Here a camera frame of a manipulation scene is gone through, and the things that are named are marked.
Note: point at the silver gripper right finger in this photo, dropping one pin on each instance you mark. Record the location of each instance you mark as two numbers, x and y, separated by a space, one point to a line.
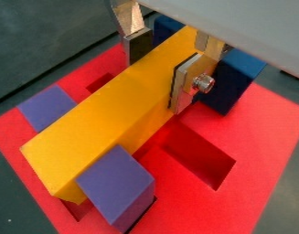
192 72

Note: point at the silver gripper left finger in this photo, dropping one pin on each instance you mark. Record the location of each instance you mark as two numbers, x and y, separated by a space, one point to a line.
136 36

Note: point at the yellow rectangular block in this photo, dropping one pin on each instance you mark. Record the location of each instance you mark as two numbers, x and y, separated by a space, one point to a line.
122 114

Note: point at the red slotted board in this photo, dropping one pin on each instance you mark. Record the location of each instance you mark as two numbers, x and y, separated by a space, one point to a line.
215 164

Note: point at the dark blue U block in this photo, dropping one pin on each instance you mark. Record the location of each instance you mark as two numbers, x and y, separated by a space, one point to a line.
235 72

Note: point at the purple U block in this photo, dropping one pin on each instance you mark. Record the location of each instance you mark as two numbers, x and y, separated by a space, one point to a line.
115 182

